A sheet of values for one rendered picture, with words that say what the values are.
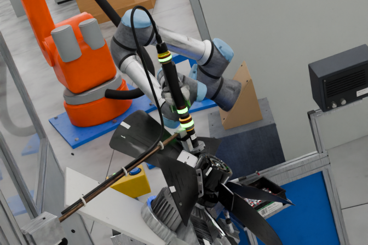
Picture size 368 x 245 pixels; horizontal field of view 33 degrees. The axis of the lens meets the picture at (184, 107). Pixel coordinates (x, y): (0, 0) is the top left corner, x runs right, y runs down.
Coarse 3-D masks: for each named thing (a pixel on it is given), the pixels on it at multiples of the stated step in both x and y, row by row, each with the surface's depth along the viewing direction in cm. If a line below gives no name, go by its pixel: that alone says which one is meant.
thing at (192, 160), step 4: (184, 152) 210; (180, 156) 209; (184, 156) 209; (192, 156) 209; (180, 160) 208; (184, 160) 208; (188, 160) 209; (192, 160) 209; (196, 160) 209; (188, 164) 208; (192, 164) 208
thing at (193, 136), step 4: (156, 36) 197; (160, 36) 198; (160, 40) 198; (156, 44) 198; (160, 44) 197; (164, 44) 198; (156, 48) 199; (160, 48) 198; (164, 48) 198; (160, 52) 198; (188, 132) 210; (192, 132) 210; (192, 136) 210; (196, 136) 212; (192, 140) 211; (196, 140) 212; (192, 144) 212; (196, 144) 212
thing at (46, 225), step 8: (40, 216) 177; (48, 216) 176; (56, 216) 174; (32, 224) 174; (40, 224) 173; (48, 224) 172; (56, 224) 174; (24, 232) 170; (32, 232) 170; (40, 232) 171; (48, 232) 173; (56, 232) 174; (64, 232) 176; (32, 240) 171; (40, 240) 171; (48, 240) 173; (56, 240) 175
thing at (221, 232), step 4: (204, 208) 204; (208, 212) 202; (208, 216) 201; (212, 220) 198; (216, 224) 196; (216, 228) 195; (220, 228) 195; (220, 232) 193; (224, 232) 192; (220, 236) 193
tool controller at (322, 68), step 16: (352, 48) 254; (320, 64) 251; (336, 64) 248; (352, 64) 246; (320, 80) 246; (336, 80) 248; (352, 80) 250; (320, 96) 251; (336, 96) 252; (352, 96) 255
